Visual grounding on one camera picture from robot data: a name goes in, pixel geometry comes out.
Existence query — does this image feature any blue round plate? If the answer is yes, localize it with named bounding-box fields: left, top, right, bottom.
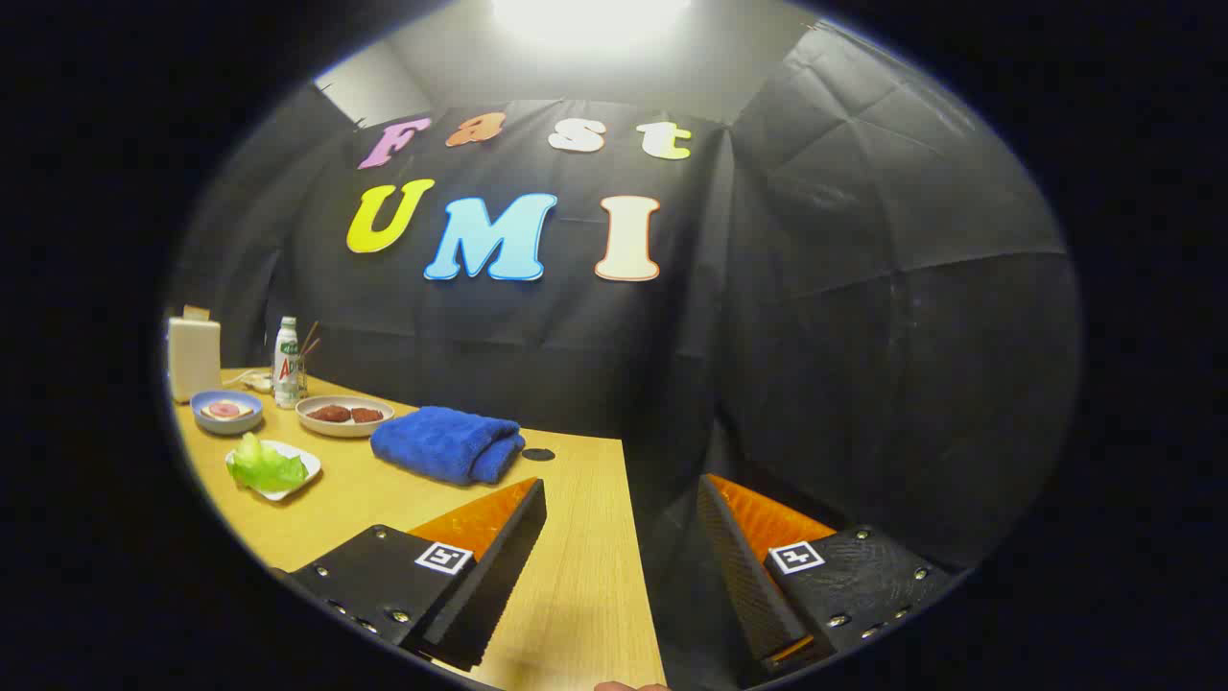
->
left=191, top=390, right=265, bottom=437

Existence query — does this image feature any white plastic drink bottle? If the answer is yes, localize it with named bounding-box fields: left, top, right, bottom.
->
left=273, top=317, right=301, bottom=411

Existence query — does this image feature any folded blue towel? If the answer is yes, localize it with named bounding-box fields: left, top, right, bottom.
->
left=370, top=406, right=527, bottom=487

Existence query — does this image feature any beige round plate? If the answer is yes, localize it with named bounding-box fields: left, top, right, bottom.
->
left=295, top=395, right=395, bottom=439

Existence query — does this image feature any white square plate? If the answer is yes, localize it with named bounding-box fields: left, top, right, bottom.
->
left=225, top=440, right=322, bottom=502

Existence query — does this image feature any black backdrop cloth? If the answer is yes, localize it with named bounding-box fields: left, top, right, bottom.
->
left=165, top=19, right=1085, bottom=690

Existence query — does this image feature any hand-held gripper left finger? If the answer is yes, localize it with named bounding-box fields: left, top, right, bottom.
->
left=286, top=477, right=548, bottom=673

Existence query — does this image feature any cream white toaster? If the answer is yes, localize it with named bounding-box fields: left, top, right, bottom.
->
left=168, top=305, right=223, bottom=404

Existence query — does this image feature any green lettuce leaf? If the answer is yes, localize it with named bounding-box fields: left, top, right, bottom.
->
left=228, top=432, right=310, bottom=493

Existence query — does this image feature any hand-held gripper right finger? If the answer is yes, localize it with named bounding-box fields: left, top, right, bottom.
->
left=696, top=473, right=960, bottom=678

